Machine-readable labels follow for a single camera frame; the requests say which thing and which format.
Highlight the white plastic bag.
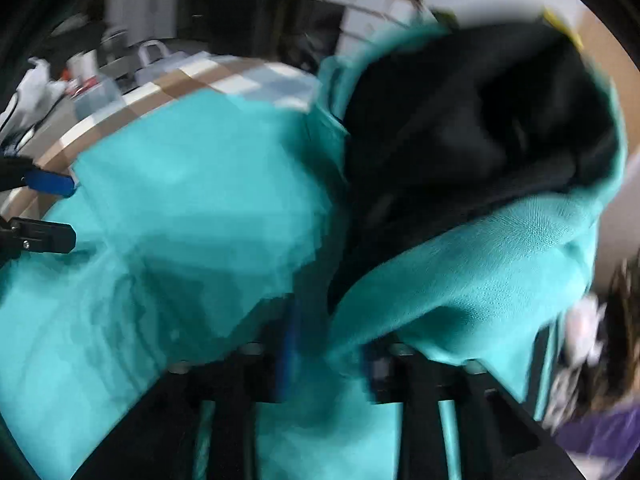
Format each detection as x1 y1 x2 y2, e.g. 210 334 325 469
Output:
0 57 67 136

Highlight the checked blanket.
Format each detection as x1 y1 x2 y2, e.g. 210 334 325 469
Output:
0 55 323 221

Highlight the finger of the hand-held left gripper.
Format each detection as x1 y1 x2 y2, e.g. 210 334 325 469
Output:
0 155 78 198
0 216 77 261

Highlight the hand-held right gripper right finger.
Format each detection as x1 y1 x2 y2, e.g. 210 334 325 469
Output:
362 340 588 480

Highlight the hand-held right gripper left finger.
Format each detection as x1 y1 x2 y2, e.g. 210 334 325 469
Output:
70 295 302 480

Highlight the teal hoodie with black lining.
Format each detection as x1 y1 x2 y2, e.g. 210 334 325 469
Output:
0 22 628 480

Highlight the wooden shoe rack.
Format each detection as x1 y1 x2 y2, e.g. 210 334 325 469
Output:
565 255 640 421

